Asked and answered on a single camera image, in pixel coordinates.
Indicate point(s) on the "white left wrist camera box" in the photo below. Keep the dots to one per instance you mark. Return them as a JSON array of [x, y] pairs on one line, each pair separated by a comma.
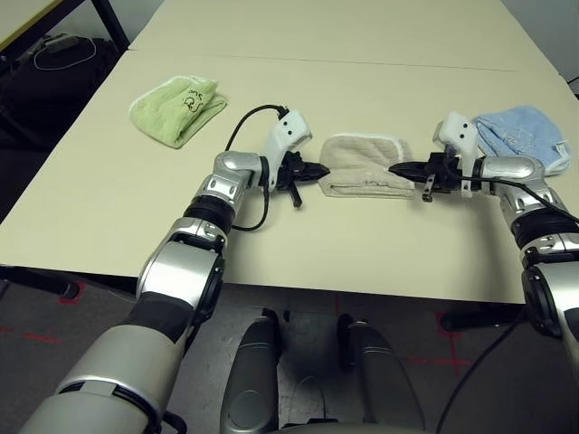
[[289, 131]]

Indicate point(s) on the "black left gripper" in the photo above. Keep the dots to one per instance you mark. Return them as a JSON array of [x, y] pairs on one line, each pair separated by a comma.
[[287, 174]]

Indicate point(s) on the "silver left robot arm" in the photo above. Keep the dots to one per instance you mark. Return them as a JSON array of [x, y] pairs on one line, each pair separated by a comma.
[[190, 267]]

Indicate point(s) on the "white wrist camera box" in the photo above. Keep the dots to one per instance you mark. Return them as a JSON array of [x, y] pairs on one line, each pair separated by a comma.
[[459, 131], [289, 131]]

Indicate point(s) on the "grey power adapter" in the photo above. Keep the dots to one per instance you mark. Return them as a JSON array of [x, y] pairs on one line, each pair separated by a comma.
[[61, 44]]

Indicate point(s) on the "black bag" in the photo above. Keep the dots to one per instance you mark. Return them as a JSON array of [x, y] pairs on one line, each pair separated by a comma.
[[54, 104]]

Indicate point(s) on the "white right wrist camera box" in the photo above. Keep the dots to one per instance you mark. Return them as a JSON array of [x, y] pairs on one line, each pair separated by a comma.
[[459, 131]]

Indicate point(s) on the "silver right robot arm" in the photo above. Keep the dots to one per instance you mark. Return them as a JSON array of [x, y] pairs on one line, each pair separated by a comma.
[[515, 169]]

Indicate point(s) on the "black tripod bar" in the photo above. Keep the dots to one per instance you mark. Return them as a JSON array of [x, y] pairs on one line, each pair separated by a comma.
[[573, 79]]

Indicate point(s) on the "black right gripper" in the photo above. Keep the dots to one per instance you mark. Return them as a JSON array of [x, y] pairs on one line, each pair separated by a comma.
[[445, 176]]

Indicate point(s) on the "grey right robot leg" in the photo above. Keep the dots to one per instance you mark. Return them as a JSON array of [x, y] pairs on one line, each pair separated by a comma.
[[380, 380]]

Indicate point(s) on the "folded green towel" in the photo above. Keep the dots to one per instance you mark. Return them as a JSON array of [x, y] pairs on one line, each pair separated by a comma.
[[167, 113]]

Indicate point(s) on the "folded blue towel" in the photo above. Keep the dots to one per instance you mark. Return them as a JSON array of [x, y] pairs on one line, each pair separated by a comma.
[[520, 129]]

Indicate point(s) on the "side table with black frame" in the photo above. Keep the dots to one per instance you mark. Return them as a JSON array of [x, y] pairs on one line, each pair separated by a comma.
[[27, 20]]

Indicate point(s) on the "beige towel with white trim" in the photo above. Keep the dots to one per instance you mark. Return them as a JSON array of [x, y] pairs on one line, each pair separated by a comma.
[[362, 158]]

